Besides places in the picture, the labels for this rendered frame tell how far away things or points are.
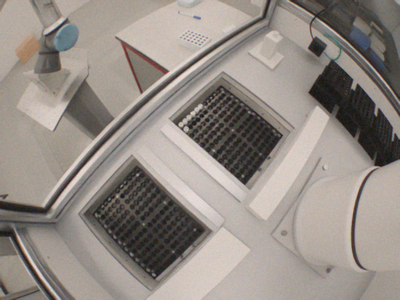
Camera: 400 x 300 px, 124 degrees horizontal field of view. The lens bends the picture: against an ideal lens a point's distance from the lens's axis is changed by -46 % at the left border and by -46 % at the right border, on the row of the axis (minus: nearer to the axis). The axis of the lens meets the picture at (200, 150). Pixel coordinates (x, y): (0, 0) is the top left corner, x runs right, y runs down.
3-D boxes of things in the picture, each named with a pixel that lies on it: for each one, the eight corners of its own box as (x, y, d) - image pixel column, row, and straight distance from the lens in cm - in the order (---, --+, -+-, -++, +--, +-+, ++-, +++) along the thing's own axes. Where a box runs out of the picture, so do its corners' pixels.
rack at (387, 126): (357, 141, 66) (375, 130, 61) (363, 118, 74) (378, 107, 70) (372, 160, 70) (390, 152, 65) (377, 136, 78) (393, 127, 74)
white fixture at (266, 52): (247, 53, 60) (255, 28, 54) (261, 43, 67) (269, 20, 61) (272, 70, 58) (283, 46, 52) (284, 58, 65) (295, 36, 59)
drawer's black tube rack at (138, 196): (102, 213, 57) (91, 213, 51) (143, 170, 53) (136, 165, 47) (159, 271, 55) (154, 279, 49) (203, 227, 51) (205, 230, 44)
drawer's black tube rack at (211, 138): (178, 135, 55) (176, 125, 49) (218, 97, 61) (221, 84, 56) (238, 188, 52) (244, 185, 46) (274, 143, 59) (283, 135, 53)
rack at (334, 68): (308, 92, 60) (322, 75, 54) (319, 74, 69) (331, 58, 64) (330, 113, 61) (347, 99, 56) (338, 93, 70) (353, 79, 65)
